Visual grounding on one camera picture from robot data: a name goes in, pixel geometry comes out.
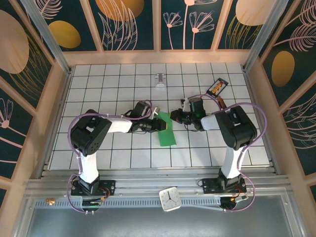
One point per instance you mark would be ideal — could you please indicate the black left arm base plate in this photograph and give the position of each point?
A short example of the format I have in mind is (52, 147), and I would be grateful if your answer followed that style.
(109, 187)

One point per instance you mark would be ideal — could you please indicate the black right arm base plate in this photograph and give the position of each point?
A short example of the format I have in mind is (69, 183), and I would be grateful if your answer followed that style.
(208, 187)

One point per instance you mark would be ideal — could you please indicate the white metal bracket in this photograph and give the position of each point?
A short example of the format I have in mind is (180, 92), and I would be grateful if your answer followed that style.
(160, 81)

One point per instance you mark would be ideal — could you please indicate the orange and black screwdriver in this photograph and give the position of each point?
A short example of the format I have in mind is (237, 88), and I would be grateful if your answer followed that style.
(221, 101)

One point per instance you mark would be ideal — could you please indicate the aluminium frame rail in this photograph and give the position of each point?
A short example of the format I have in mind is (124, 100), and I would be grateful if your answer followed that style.
(153, 181)

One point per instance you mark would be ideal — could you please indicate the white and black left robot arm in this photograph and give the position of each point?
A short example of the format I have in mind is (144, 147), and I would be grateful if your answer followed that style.
(89, 168)

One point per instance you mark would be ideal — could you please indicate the white square alarm clock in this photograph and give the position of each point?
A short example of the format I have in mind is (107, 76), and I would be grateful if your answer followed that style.
(169, 199)

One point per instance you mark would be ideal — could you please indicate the green paper sheet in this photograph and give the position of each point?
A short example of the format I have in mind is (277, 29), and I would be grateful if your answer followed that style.
(168, 138)

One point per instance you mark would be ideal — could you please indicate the aluminium corner post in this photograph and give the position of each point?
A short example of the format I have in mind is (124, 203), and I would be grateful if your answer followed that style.
(265, 32)
(47, 34)

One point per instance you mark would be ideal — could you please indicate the small controller board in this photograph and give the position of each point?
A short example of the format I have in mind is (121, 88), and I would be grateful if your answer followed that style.
(240, 198)
(92, 203)

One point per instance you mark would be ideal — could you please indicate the small brass knob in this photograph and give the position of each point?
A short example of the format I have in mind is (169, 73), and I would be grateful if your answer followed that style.
(51, 201)

